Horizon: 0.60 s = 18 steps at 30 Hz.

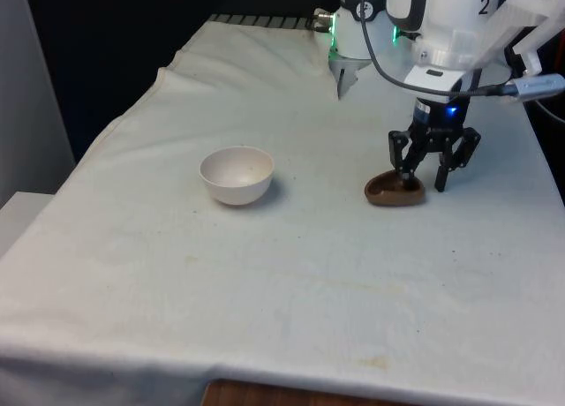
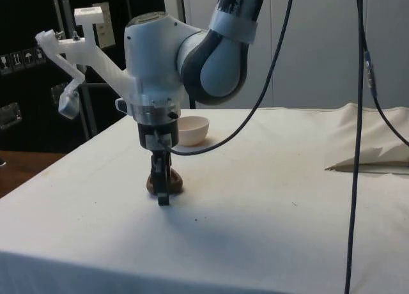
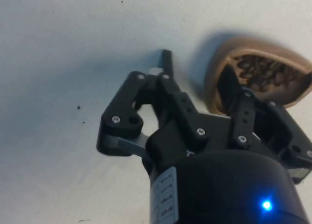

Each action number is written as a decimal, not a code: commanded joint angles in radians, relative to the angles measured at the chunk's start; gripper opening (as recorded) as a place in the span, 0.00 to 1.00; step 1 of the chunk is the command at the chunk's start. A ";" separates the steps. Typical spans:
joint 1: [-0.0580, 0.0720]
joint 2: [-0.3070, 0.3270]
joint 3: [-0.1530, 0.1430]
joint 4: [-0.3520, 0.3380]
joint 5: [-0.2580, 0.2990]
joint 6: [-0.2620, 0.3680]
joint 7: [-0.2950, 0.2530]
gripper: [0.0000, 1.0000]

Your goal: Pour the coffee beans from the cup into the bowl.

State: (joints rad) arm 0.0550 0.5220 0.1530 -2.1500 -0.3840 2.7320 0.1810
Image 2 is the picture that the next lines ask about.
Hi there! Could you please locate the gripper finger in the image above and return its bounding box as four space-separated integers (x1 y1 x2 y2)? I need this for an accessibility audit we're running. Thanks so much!
150 150 172 207

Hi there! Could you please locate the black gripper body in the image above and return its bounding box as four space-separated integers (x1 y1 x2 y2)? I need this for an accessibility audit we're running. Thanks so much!
137 119 180 153

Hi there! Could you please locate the brown cup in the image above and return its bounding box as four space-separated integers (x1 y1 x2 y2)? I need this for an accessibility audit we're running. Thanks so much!
146 167 185 196

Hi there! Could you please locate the white bowl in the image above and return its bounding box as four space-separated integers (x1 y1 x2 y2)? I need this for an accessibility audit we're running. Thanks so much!
177 115 211 147

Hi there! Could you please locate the black cabinet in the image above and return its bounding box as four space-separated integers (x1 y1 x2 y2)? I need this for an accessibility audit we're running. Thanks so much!
0 0 167 154

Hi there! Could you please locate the white plastic bracket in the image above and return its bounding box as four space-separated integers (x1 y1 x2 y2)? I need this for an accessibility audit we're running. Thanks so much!
35 6 141 120

